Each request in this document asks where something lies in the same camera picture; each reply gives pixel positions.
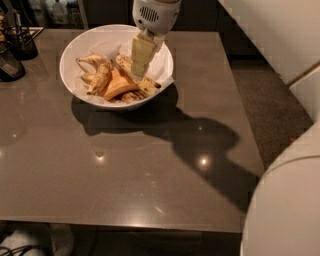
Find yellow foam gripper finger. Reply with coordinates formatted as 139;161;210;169
131;29;156;80
153;35;166;52

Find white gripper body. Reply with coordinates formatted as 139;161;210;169
132;0;182;35

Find long spotted banana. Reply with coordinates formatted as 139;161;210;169
115;54;161;95

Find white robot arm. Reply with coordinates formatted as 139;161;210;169
132;0;320;256

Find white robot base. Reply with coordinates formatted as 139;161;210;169
0;221;74;256

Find white ceramic bowl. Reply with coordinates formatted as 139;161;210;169
60;24;174;111

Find small curved banana top left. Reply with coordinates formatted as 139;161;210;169
76;54;108;70

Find smooth orange-yellow banana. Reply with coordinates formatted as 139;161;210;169
102;69;139;101

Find spotted banana left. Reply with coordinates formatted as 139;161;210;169
87;62;112;95

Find dark spotted banana bottom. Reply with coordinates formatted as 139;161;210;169
120;90;147;103

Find small banana piece left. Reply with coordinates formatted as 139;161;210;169
81;72;95;84

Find white bottle in background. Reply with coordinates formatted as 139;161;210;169
52;0;68;25

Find dark container left edge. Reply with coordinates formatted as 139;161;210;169
0;41;26;82

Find black wire basket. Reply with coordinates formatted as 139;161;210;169
4;9;38;61

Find black cables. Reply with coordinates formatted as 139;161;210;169
0;244;51;256

